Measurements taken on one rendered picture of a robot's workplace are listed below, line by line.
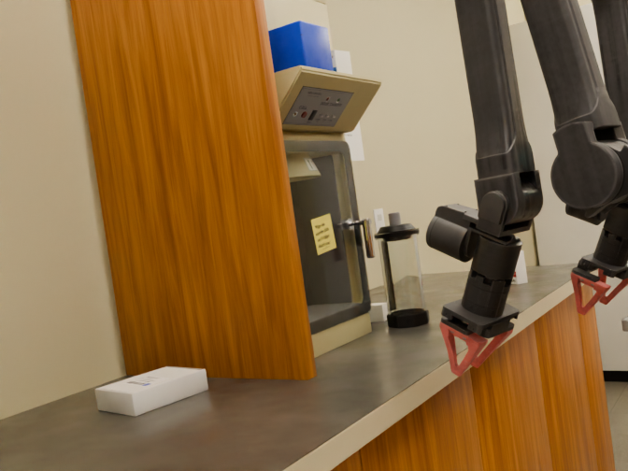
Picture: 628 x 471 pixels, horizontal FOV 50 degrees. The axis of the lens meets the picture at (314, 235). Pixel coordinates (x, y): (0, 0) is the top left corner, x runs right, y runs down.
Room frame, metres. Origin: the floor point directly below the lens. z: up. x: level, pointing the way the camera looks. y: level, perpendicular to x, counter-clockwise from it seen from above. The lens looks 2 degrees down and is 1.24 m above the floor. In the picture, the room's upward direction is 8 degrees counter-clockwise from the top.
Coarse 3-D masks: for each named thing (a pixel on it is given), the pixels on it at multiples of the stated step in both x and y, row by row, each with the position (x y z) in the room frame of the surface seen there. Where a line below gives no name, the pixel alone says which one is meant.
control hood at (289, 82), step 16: (288, 80) 1.28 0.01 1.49; (304, 80) 1.29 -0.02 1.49; (320, 80) 1.33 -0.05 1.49; (336, 80) 1.38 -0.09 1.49; (352, 80) 1.42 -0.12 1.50; (368, 80) 1.48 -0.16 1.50; (288, 96) 1.29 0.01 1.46; (352, 96) 1.47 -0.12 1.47; (368, 96) 1.52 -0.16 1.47; (288, 112) 1.32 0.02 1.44; (352, 112) 1.51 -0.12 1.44; (288, 128) 1.37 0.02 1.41; (304, 128) 1.41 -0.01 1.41; (320, 128) 1.45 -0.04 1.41; (336, 128) 1.51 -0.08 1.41; (352, 128) 1.56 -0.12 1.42
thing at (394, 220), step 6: (390, 216) 1.61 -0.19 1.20; (396, 216) 1.61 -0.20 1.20; (390, 222) 1.62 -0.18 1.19; (396, 222) 1.61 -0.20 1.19; (384, 228) 1.60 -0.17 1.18; (390, 228) 1.59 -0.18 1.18; (396, 228) 1.58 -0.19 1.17; (402, 228) 1.58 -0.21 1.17; (408, 228) 1.59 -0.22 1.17; (414, 228) 1.60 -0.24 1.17
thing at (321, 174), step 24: (288, 144) 1.38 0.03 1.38; (312, 144) 1.45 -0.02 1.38; (336, 144) 1.53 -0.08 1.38; (288, 168) 1.37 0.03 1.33; (312, 168) 1.44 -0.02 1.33; (336, 168) 1.52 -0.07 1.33; (312, 192) 1.43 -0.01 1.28; (336, 192) 1.51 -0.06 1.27; (312, 216) 1.42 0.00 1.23; (336, 216) 1.50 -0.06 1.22; (312, 240) 1.41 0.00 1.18; (336, 240) 1.49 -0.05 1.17; (360, 240) 1.57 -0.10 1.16; (312, 264) 1.40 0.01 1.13; (336, 264) 1.48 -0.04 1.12; (360, 264) 1.56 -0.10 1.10; (312, 288) 1.39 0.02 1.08; (336, 288) 1.47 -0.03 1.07; (360, 288) 1.54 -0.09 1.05; (312, 312) 1.38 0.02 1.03; (336, 312) 1.45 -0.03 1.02; (360, 312) 1.53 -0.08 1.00
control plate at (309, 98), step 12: (300, 96) 1.32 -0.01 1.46; (312, 96) 1.35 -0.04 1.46; (324, 96) 1.38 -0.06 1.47; (336, 96) 1.42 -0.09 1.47; (348, 96) 1.45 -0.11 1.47; (300, 108) 1.35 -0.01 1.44; (312, 108) 1.38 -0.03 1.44; (324, 108) 1.41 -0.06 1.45; (336, 108) 1.45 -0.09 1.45; (288, 120) 1.34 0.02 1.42; (300, 120) 1.37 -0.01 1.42; (312, 120) 1.41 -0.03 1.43; (324, 120) 1.44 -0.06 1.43; (336, 120) 1.48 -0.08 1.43
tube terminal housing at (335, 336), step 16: (272, 0) 1.41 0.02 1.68; (288, 0) 1.46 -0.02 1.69; (304, 0) 1.51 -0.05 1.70; (272, 16) 1.41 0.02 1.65; (288, 16) 1.45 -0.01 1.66; (304, 16) 1.50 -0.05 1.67; (320, 16) 1.56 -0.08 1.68; (352, 320) 1.53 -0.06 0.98; (368, 320) 1.58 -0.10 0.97; (320, 336) 1.41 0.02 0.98; (336, 336) 1.46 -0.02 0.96; (352, 336) 1.52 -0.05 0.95; (320, 352) 1.41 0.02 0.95
